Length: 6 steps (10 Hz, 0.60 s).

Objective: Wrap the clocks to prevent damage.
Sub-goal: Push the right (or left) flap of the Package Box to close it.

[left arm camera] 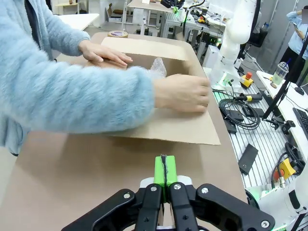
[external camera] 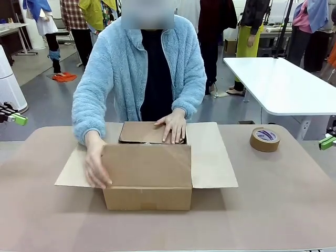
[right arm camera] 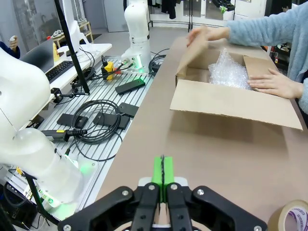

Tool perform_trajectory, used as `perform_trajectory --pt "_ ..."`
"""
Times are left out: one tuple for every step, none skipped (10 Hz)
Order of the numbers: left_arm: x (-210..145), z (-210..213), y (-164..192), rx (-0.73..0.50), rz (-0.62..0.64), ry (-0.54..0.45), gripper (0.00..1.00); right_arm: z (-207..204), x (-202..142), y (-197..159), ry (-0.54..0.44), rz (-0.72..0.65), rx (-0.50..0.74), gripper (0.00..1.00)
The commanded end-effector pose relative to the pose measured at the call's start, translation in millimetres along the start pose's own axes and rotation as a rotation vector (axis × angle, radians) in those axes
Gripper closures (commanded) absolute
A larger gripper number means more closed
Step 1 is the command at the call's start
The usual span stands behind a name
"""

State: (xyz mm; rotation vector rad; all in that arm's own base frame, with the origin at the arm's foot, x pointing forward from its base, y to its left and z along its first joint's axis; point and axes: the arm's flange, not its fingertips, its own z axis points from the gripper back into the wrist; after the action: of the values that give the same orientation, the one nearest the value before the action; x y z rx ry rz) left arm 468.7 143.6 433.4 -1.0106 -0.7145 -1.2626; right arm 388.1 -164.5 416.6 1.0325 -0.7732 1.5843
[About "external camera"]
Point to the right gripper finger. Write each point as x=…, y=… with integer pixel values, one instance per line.
x=333, y=128
x=326, y=144

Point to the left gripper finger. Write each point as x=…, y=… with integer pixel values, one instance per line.
x=10, y=110
x=15, y=120

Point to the brown packing tape roll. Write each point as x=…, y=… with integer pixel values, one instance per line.
x=263, y=145

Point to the brown cardboard box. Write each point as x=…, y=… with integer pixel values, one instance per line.
x=147, y=168

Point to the person's right forearm blue sleeve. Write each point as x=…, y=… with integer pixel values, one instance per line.
x=88, y=118

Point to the person's left forearm blue sleeve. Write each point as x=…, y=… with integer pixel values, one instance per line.
x=190, y=99

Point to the person's right hand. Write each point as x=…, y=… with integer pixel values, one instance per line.
x=94, y=162

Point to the person's left hand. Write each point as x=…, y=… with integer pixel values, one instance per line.
x=177, y=123

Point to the white air purifier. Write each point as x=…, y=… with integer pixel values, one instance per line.
x=10, y=86

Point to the orange cloth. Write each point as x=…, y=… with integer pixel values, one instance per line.
x=64, y=78

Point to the large white table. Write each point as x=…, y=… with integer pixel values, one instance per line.
x=283, y=86

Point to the white side table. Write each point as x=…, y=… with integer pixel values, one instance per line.
x=13, y=26

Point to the person in blue fleece jacket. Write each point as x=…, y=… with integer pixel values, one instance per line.
x=118, y=73

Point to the person in plaid shirt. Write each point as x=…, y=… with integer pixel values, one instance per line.
x=74, y=13

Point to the person in yellow apron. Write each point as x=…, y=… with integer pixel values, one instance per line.
x=248, y=39

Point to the person in yellow-green jacket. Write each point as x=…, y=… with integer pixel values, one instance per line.
x=94, y=13

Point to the small background cardboard box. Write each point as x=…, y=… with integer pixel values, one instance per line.
x=230, y=47

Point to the person in dark red jacket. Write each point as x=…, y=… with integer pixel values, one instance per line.
x=212, y=31

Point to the person in white hoodie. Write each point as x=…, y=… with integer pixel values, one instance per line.
x=187, y=10

